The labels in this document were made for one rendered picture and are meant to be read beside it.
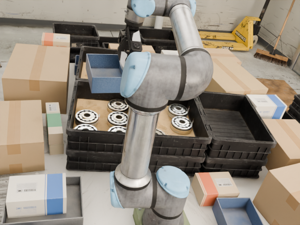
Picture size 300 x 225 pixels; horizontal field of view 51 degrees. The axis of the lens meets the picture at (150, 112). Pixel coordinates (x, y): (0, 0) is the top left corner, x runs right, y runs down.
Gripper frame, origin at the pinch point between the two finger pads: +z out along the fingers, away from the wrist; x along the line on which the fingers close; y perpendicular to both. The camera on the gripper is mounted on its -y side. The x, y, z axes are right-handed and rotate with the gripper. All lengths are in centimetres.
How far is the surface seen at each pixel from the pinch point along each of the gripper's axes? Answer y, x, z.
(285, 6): 285, -303, 20
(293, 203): -56, -58, 20
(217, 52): 78, -89, 19
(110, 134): -18.3, 5.9, 19.8
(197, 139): -23.9, -29.7, 17.3
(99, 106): 14.3, 4.4, 29.4
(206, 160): -25, -38, 28
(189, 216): -44, -26, 40
